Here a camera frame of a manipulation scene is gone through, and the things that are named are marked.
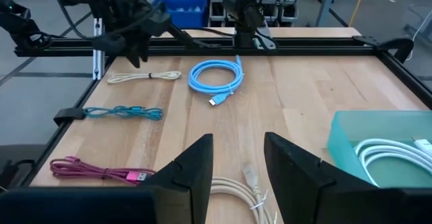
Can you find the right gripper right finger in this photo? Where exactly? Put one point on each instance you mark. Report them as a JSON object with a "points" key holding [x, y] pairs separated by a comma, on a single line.
{"points": [[297, 183]]}

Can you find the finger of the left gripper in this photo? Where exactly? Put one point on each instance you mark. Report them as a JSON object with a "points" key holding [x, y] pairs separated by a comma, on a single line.
{"points": [[144, 50], [134, 57]]}

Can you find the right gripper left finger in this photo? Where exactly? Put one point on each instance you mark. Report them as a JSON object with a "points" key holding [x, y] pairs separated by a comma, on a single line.
{"points": [[192, 170]]}

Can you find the blue storage bin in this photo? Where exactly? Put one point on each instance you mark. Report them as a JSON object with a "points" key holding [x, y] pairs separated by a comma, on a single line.
{"points": [[189, 18]]}

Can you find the teal plastic bin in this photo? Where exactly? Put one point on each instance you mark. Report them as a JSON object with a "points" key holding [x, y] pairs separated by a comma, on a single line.
{"points": [[341, 149]]}

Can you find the grey parts shelf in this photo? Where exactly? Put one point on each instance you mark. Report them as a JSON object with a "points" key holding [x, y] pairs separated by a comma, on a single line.
{"points": [[287, 11]]}

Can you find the grey metal pole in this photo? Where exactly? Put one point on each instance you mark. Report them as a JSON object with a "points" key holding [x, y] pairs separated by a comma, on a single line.
{"points": [[326, 4]]}

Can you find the silver aluminium post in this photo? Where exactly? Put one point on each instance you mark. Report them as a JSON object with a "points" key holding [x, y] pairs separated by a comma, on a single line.
{"points": [[98, 67]]}

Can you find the black frame clamp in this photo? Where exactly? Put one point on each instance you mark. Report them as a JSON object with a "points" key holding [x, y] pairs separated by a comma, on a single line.
{"points": [[69, 114]]}

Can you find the black corner bracket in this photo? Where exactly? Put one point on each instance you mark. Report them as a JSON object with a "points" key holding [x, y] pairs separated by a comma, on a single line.
{"points": [[401, 48]]}

